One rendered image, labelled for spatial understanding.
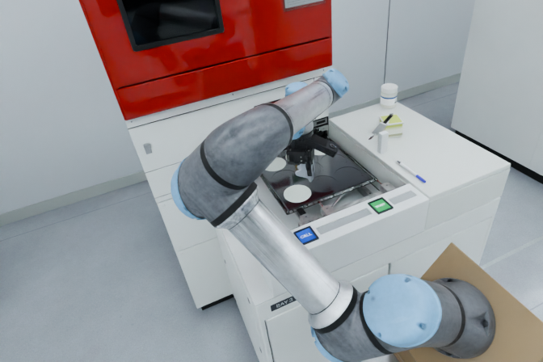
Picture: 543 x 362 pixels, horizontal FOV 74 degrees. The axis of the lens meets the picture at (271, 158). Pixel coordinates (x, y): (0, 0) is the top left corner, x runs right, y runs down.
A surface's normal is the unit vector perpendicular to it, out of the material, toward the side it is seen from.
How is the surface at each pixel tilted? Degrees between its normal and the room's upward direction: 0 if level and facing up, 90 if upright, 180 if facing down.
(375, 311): 42
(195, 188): 79
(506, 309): 49
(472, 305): 32
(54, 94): 90
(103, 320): 0
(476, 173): 0
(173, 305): 0
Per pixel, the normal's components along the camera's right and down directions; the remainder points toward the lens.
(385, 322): -0.68, -0.38
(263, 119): 0.23, -0.56
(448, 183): -0.11, -0.82
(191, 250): 0.38, 0.48
